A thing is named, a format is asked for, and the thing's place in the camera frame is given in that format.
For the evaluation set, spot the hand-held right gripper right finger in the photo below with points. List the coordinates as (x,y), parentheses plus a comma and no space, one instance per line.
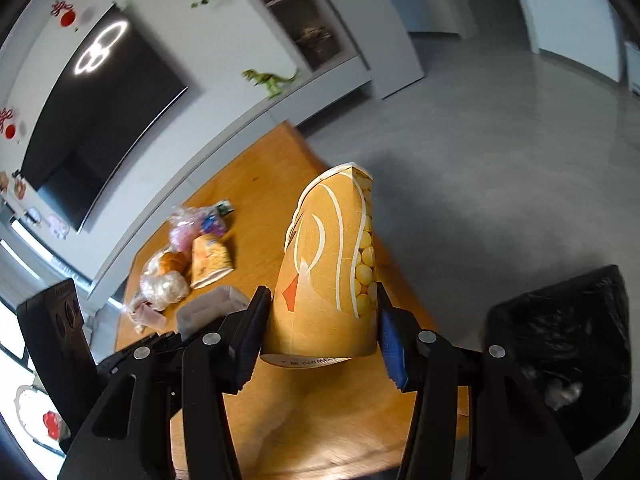
(392,355)

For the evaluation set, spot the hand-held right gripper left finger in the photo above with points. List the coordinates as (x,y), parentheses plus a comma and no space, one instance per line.
(250,345)

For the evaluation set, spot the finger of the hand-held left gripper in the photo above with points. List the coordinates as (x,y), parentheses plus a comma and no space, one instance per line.
(170,341)

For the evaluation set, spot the clear bag with white filling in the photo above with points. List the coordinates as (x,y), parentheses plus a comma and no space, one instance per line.
(160,287)

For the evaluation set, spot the orange paper cup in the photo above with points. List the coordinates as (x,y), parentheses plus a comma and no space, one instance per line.
(320,280)

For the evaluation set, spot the clear bag with pink filling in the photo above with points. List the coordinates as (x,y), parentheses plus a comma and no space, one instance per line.
(182,230)

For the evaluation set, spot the black trash bag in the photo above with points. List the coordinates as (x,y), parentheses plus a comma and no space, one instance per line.
(565,330)

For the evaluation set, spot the pink crumpled wrapper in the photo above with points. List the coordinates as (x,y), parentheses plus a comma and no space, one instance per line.
(150,316)

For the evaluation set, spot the white tissue pack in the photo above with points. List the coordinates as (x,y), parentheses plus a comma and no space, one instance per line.
(210,305)

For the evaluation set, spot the red white window sticker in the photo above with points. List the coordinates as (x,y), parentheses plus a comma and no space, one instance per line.
(42,417)

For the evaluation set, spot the bread in clear bag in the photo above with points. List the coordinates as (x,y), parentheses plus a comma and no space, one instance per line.
(172,261)

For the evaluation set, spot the flattened orange snack cup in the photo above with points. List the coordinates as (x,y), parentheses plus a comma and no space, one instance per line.
(210,260)

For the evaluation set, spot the colourful snack wrapper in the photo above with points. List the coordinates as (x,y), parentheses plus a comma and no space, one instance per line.
(214,220)

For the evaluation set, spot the black television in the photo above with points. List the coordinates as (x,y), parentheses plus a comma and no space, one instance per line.
(100,125)

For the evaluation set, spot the green toy dinosaur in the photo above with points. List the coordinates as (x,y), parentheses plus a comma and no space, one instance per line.
(270,81)

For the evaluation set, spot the dark shelf ornament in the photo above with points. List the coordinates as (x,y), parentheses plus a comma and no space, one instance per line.
(315,41)

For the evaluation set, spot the white shelf unit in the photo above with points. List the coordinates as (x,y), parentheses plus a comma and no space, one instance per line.
(332,15)

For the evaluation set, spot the pink white wall sticker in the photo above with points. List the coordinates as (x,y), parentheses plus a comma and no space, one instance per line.
(58,226)

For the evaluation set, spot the red wall sticker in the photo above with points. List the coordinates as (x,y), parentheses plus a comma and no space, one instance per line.
(9,125)
(64,14)

